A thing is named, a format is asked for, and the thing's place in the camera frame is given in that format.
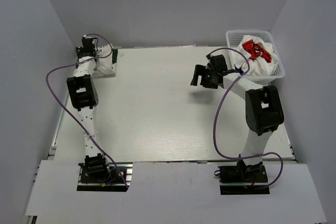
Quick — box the white green raglan t shirt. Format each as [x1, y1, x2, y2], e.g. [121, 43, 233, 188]
[83, 34, 118, 78]

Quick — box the white plastic basket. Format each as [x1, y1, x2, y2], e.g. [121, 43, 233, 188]
[226, 30, 285, 84]

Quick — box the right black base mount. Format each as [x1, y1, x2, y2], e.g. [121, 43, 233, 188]
[214, 165, 270, 195]

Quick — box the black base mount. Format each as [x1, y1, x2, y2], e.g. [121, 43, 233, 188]
[77, 164, 128, 192]
[214, 165, 270, 195]

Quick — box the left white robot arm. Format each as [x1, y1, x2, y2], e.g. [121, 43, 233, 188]
[67, 35, 111, 182]

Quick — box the blue t shirt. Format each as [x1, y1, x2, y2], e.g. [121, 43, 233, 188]
[235, 68, 244, 75]

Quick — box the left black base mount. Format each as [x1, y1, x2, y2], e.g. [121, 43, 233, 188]
[77, 164, 128, 192]

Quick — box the white t shirt red print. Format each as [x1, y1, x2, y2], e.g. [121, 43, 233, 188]
[236, 35, 279, 76]

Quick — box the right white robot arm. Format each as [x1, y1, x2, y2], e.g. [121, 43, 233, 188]
[191, 55, 284, 182]

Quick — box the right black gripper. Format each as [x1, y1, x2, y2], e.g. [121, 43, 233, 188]
[191, 65, 218, 89]

